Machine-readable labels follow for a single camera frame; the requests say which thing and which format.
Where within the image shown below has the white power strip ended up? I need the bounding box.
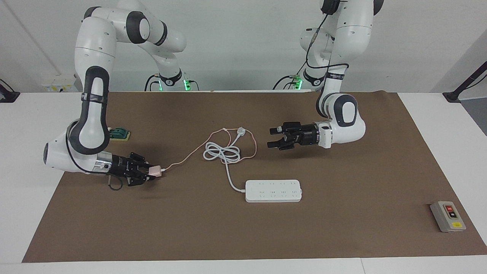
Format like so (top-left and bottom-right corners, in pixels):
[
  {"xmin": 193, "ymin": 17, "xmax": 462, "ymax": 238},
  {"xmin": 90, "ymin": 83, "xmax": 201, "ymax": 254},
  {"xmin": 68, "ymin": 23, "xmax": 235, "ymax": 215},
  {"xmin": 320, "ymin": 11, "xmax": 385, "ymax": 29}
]
[{"xmin": 245, "ymin": 180, "xmax": 303, "ymax": 203}]

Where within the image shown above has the grey on-off switch box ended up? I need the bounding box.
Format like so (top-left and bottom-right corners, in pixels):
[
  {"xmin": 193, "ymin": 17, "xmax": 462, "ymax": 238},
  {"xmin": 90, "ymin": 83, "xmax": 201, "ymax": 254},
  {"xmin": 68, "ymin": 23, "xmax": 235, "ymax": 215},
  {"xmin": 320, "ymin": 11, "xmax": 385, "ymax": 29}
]
[{"xmin": 430, "ymin": 201, "xmax": 467, "ymax": 233}]

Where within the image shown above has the brown table mat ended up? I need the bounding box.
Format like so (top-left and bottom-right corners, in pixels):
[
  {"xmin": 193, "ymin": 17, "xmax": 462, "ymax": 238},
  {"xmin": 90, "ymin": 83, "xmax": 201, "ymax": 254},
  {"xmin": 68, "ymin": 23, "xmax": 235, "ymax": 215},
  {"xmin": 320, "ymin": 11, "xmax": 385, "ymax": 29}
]
[{"xmin": 22, "ymin": 91, "xmax": 487, "ymax": 263}]

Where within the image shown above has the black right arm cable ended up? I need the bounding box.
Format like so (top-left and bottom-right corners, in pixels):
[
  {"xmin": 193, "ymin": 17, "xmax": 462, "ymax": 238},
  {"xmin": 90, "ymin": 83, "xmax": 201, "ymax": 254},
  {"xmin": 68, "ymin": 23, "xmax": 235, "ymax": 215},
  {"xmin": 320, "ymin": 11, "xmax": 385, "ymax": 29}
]
[{"xmin": 67, "ymin": 122, "xmax": 123, "ymax": 191}]

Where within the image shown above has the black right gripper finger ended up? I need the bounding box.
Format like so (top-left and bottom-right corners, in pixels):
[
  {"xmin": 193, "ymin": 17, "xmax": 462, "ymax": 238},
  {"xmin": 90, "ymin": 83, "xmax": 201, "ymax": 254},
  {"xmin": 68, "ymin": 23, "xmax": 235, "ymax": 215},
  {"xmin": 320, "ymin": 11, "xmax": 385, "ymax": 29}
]
[
  {"xmin": 131, "ymin": 153, "xmax": 151, "ymax": 168},
  {"xmin": 129, "ymin": 173, "xmax": 156, "ymax": 187}
]

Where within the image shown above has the black base cable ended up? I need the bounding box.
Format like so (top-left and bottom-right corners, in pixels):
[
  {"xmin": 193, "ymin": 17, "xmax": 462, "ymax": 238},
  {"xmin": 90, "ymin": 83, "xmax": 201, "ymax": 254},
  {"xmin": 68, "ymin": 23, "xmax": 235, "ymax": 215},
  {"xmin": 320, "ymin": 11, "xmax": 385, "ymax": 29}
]
[
  {"xmin": 272, "ymin": 75, "xmax": 301, "ymax": 91},
  {"xmin": 145, "ymin": 74, "xmax": 160, "ymax": 92}
]

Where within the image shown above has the black clamp stand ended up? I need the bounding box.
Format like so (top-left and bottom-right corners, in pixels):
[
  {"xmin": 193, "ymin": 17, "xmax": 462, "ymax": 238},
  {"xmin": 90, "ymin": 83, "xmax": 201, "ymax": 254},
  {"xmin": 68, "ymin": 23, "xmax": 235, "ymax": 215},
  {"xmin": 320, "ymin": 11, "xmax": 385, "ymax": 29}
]
[
  {"xmin": 442, "ymin": 61, "xmax": 487, "ymax": 103},
  {"xmin": 0, "ymin": 79, "xmax": 20, "ymax": 103}
]

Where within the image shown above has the green knife switch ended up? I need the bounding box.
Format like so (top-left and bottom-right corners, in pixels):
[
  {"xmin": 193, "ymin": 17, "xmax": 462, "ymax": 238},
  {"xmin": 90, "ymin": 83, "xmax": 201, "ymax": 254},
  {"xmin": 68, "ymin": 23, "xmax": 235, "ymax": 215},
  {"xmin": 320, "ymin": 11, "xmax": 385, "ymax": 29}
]
[{"xmin": 108, "ymin": 127, "xmax": 131, "ymax": 140}]

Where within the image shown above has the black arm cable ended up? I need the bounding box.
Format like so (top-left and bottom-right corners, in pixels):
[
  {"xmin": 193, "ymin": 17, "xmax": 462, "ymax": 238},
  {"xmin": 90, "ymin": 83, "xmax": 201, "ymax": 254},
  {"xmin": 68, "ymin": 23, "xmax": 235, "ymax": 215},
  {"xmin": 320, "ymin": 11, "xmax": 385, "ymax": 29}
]
[
  {"xmin": 304, "ymin": 0, "xmax": 350, "ymax": 81},
  {"xmin": 67, "ymin": 122, "xmax": 123, "ymax": 191}
]

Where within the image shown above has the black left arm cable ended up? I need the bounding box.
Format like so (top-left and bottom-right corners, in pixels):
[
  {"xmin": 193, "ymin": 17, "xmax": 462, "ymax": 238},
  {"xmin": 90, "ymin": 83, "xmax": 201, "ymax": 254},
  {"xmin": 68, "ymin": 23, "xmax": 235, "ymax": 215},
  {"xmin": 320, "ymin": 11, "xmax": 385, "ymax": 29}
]
[{"xmin": 304, "ymin": 0, "xmax": 350, "ymax": 81}]

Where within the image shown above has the pink charging cable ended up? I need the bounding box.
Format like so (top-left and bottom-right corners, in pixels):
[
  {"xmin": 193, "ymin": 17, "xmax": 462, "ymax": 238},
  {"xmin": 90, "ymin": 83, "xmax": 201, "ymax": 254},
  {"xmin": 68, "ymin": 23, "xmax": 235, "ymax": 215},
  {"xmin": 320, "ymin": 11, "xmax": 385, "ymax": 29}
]
[{"xmin": 160, "ymin": 127, "xmax": 258, "ymax": 172}]

